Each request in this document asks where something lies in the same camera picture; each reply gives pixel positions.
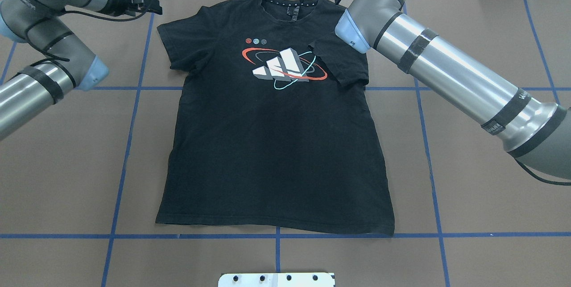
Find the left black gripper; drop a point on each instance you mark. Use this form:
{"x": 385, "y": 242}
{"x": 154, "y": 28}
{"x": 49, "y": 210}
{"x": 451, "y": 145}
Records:
{"x": 117, "y": 0}

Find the black printed t-shirt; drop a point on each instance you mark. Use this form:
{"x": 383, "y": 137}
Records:
{"x": 273, "y": 127}

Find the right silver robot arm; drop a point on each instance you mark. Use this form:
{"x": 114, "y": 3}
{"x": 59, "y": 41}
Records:
{"x": 536, "y": 135}

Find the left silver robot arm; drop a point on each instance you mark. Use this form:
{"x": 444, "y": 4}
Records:
{"x": 68, "y": 63}

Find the white central pedestal column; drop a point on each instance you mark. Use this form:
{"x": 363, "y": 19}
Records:
{"x": 287, "y": 279}

